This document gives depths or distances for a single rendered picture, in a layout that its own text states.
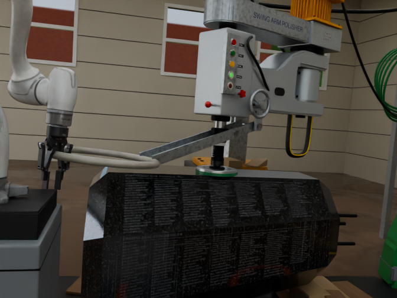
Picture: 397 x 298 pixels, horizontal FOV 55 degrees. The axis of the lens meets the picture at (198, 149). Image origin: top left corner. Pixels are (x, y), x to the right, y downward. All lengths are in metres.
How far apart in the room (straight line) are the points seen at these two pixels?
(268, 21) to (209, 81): 0.44
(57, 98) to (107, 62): 6.63
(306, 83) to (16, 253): 1.88
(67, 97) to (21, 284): 0.69
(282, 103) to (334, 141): 7.33
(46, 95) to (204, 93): 0.82
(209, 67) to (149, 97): 6.13
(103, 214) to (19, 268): 0.80
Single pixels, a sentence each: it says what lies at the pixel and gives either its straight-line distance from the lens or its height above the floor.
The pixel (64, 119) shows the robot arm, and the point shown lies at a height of 1.07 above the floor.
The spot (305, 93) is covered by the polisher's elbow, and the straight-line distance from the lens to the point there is 2.40.
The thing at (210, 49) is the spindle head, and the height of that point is 1.45.
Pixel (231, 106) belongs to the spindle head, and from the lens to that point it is 1.90.
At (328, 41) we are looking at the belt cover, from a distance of 2.49.
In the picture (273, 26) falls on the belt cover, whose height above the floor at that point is 1.60.
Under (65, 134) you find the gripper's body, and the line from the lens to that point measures 1.47.
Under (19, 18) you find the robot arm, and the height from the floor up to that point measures 1.38.
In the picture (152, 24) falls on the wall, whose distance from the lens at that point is 8.23.
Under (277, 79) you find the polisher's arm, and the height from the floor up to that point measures 1.34.
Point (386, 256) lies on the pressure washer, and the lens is 3.24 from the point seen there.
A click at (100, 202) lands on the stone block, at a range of 1.79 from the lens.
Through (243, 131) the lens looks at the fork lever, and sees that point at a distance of 2.04.
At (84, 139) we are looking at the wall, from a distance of 8.05.
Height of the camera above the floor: 1.12
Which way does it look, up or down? 5 degrees down
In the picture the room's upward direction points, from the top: 4 degrees clockwise
